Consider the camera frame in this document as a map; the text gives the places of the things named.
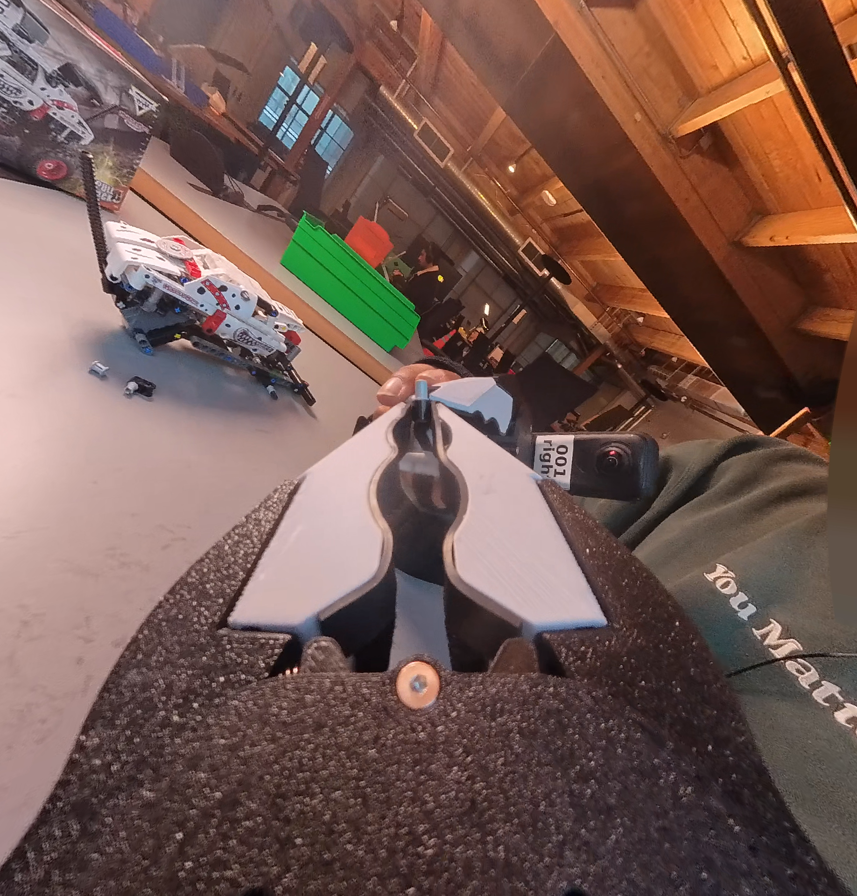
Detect person's right hand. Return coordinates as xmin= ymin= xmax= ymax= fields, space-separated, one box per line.
xmin=377 ymin=364 xmax=467 ymax=410

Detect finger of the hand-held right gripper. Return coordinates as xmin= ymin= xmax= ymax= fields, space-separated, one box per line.
xmin=429 ymin=376 xmax=519 ymax=441

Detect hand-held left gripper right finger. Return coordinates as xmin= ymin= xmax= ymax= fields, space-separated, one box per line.
xmin=433 ymin=406 xmax=610 ymax=637

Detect lego set box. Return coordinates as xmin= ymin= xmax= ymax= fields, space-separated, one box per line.
xmin=0 ymin=0 xmax=161 ymax=211

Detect white lego vehicle model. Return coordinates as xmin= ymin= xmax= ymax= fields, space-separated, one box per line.
xmin=79 ymin=152 xmax=317 ymax=407

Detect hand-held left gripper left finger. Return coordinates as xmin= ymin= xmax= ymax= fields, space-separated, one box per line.
xmin=227 ymin=406 xmax=418 ymax=641

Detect red plastic bin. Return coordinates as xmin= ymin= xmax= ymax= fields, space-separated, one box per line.
xmin=348 ymin=217 xmax=396 ymax=267

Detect green plastic bin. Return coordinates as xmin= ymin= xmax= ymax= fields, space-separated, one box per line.
xmin=281 ymin=213 xmax=420 ymax=351

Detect person's green sweatshirt torso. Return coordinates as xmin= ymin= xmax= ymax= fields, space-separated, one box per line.
xmin=583 ymin=434 xmax=857 ymax=896

